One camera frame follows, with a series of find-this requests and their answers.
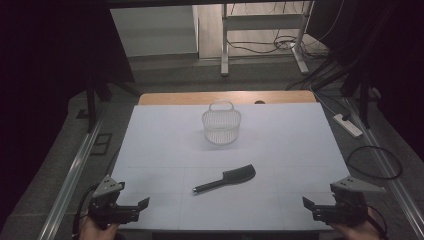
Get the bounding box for black looped cable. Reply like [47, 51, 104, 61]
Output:
[345, 145, 404, 181]

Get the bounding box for white power strip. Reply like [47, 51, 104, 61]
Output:
[332, 113, 364, 139]

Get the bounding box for white table mat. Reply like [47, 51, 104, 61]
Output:
[110, 102, 351, 232]

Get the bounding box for white metal stand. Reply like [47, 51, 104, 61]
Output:
[219, 0, 315, 77]

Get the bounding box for black stand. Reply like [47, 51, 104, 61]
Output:
[75, 74, 142, 134]
[311, 63, 383, 130]

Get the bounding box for tangled black floor cables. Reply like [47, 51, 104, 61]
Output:
[226, 31, 331, 57]

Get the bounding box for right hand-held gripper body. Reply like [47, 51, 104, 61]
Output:
[313, 175, 387, 228]

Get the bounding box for person's left hand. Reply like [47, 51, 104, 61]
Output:
[78, 216, 120, 240]

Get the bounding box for person's right hand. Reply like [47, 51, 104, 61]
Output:
[329, 208, 384, 240]

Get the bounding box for aluminium rail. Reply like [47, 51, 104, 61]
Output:
[342, 96, 424, 240]
[37, 118, 105, 240]

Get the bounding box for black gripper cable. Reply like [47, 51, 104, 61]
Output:
[365, 203, 390, 240]
[72, 183, 99, 239]

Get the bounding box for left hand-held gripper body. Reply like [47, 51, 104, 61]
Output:
[88, 175, 141, 231]

